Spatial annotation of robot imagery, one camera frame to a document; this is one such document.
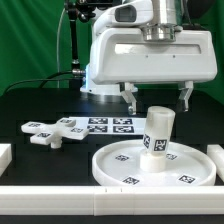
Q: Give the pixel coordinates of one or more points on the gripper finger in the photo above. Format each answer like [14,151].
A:
[126,90]
[186,89]

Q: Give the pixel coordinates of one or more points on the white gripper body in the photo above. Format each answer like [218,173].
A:
[122,55]

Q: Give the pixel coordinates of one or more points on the white round table top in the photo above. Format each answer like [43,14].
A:
[124,163]

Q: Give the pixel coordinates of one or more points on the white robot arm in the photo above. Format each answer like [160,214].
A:
[158,20]

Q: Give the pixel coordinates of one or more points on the white marker sheet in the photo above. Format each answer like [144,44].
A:
[112,125]

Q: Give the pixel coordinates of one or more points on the white cross-shaped table base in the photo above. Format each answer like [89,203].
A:
[52,134]

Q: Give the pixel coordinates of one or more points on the white left barrier block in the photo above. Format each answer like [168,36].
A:
[5,157]

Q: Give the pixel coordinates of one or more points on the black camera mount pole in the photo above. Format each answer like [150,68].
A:
[82,10]

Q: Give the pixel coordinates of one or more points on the white front barrier rail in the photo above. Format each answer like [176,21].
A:
[99,201]

